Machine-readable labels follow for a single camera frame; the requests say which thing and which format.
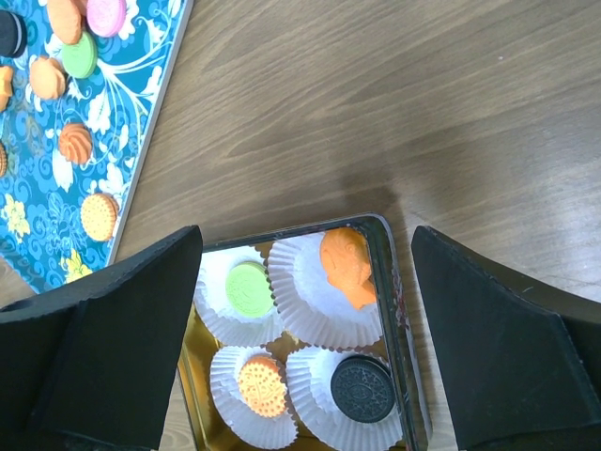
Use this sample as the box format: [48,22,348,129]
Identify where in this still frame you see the small orange fish cookie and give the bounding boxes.
[0,66,14,112]

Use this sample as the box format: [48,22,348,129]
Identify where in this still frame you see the orange oval cookie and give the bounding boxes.
[46,0,85,45]

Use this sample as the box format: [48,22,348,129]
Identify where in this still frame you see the orange round cookie left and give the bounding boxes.
[0,143,8,178]

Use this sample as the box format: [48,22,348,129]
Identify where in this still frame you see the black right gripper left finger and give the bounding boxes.
[1,225,203,450]

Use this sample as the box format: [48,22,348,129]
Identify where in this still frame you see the orange swirl cookie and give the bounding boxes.
[58,123,93,164]

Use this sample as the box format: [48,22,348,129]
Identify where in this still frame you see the gold cookie tin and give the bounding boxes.
[178,213,431,450]

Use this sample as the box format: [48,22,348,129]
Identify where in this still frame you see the teal floral tray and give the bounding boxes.
[1,1,193,292]

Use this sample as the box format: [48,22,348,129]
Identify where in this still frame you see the black sandwich cookie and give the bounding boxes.
[330,354,395,424]
[0,9,27,58]

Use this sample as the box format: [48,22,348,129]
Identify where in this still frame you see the orange dotted sandwich cookie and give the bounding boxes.
[238,355,286,418]

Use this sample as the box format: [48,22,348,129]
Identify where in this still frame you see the orange dotted cookie lower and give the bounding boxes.
[81,193,118,241]

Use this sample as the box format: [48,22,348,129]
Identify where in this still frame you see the white paper cup top-right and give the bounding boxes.
[267,231,383,349]

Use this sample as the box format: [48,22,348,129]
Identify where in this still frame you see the white paper cup top-left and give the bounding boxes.
[194,246,284,347]

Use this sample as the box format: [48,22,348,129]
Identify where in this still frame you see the white paper cup bottom-right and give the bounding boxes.
[285,347,403,450]

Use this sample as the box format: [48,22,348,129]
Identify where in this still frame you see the white paper cup bottom-left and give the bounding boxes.
[209,346,299,450]

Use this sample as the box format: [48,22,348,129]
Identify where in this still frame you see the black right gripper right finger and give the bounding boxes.
[411,226,600,450]

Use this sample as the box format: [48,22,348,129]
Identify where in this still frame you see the pink cookie right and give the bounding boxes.
[86,0,127,38]

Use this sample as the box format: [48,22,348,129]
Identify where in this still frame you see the orange flower cookie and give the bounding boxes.
[29,56,67,100]

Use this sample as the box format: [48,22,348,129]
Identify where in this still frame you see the green round cookie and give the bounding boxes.
[225,261,273,319]

